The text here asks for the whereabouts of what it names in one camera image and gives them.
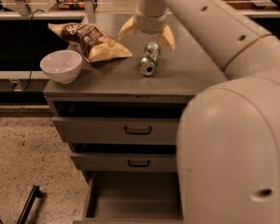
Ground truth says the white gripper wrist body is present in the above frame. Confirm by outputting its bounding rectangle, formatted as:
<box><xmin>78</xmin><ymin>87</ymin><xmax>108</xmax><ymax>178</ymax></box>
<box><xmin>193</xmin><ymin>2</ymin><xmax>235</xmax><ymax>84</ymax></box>
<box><xmin>133</xmin><ymin>8</ymin><xmax>167</xmax><ymax>35</ymax></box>

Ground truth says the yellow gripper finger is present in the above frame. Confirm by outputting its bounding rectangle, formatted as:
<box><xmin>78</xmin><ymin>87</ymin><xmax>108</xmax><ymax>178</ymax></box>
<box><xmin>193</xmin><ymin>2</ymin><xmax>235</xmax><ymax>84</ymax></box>
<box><xmin>158</xmin><ymin>25</ymin><xmax>175</xmax><ymax>52</ymax></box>
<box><xmin>118</xmin><ymin>17</ymin><xmax>137</xmax><ymax>40</ymax></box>

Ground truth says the green soda can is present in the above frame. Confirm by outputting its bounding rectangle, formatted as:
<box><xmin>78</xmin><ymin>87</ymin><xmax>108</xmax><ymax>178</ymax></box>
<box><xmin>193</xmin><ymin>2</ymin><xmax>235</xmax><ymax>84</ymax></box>
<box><xmin>139</xmin><ymin>42</ymin><xmax>161</xmax><ymax>76</ymax></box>

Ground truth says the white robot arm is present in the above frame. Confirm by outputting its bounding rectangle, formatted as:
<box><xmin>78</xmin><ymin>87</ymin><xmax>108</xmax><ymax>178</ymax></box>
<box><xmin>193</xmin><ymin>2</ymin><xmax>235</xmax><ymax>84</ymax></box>
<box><xmin>119</xmin><ymin>0</ymin><xmax>280</xmax><ymax>224</ymax></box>

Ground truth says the grey metal drawer cabinet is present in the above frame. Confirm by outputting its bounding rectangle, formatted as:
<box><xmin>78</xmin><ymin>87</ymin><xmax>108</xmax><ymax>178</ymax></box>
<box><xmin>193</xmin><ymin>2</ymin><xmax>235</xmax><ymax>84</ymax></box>
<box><xmin>42</xmin><ymin>12</ymin><xmax>228</xmax><ymax>224</ymax></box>

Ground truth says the top grey drawer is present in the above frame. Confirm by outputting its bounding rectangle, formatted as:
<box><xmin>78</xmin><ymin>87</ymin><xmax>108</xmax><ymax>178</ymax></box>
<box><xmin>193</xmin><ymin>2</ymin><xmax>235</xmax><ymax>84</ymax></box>
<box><xmin>53</xmin><ymin>117</ymin><xmax>177</xmax><ymax>145</ymax></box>

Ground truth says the middle grey drawer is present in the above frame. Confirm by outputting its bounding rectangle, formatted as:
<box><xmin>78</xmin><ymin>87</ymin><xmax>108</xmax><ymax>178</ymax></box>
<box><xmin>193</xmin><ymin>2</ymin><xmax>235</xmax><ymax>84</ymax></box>
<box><xmin>71</xmin><ymin>153</ymin><xmax>177</xmax><ymax>173</ymax></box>

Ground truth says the bottom grey open drawer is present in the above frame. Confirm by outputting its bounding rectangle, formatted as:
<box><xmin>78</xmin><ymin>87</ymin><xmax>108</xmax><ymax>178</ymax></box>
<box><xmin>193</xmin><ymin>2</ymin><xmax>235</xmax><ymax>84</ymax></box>
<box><xmin>73</xmin><ymin>172</ymin><xmax>183</xmax><ymax>224</ymax></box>

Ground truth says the brown yellow chip bag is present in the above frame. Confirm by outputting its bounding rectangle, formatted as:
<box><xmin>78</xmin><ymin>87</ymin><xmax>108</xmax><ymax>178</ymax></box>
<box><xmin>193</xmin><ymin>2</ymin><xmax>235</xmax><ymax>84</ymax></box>
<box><xmin>48</xmin><ymin>22</ymin><xmax>133</xmax><ymax>63</ymax></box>

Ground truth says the white bowl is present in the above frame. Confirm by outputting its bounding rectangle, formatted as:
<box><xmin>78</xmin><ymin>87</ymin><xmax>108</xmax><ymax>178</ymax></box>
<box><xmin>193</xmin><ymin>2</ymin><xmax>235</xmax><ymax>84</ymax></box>
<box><xmin>40</xmin><ymin>49</ymin><xmax>83</xmax><ymax>84</ymax></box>

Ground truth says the black bar on floor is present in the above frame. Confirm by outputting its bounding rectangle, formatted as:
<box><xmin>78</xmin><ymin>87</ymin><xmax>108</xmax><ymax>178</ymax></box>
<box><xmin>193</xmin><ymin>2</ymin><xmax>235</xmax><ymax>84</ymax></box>
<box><xmin>17</xmin><ymin>185</ymin><xmax>42</xmax><ymax>224</ymax></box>

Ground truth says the black hanging cable left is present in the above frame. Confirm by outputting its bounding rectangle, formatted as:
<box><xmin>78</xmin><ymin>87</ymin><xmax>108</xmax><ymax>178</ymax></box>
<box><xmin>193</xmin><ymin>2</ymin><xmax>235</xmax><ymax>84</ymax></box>
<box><xmin>22</xmin><ymin>9</ymin><xmax>45</xmax><ymax>91</ymax></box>

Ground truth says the wall power outlet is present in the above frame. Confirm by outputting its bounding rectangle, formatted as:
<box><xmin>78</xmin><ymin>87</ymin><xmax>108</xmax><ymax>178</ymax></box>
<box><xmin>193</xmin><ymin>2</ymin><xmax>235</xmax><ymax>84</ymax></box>
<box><xmin>10</xmin><ymin>79</ymin><xmax>22</xmax><ymax>91</ymax></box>

